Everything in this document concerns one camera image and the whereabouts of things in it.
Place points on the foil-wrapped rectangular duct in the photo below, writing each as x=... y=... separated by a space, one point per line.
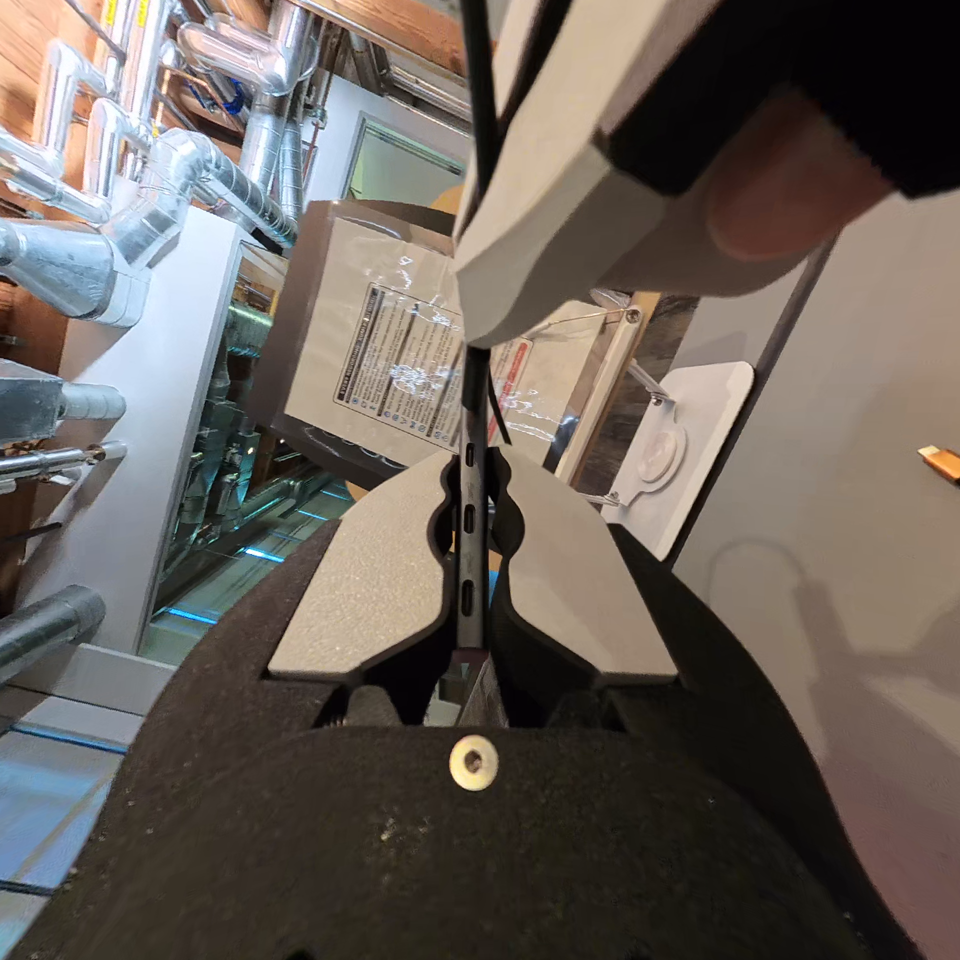
x=30 y=397

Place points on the silver duct reducer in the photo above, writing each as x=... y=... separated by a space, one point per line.
x=67 y=274

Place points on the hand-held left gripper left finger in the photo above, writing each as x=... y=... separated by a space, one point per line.
x=367 y=592

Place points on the small chrome pipe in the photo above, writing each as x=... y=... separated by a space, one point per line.
x=60 y=459

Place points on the round spiral metal duct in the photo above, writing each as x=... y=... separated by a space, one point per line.
x=45 y=630

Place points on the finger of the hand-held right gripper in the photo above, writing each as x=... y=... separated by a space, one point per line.
x=540 y=225
x=506 y=37

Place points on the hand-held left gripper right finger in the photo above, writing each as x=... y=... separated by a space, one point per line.
x=585 y=600

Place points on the cluster of silver insulated pipes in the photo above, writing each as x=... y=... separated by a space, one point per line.
x=217 y=169

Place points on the person's right hand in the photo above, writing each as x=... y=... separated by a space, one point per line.
x=787 y=187

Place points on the glass door panel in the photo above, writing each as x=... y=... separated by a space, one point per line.
x=405 y=165

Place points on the orange usb plug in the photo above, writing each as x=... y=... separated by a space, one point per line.
x=941 y=463

